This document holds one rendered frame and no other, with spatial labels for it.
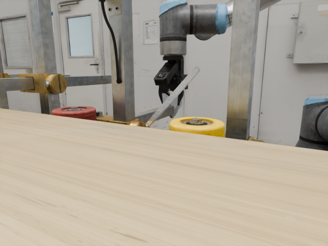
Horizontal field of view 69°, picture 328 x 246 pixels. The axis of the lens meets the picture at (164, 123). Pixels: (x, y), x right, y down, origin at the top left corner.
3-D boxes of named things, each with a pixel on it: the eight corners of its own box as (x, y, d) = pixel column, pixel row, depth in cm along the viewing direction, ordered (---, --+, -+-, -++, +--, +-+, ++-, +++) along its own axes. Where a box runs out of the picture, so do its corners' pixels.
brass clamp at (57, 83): (38, 90, 71) (36, 73, 70) (70, 92, 65) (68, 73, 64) (17, 92, 66) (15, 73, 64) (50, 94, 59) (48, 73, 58)
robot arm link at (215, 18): (223, 9, 83) (188, 10, 83) (231, -1, 72) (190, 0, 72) (222, 37, 85) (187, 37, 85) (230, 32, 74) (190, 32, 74)
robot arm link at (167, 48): (179, 40, 74) (153, 41, 78) (179, 56, 75) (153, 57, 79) (190, 42, 81) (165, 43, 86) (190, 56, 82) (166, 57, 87)
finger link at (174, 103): (185, 116, 87) (185, 91, 85) (178, 119, 82) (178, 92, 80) (177, 115, 89) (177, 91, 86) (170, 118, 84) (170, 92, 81)
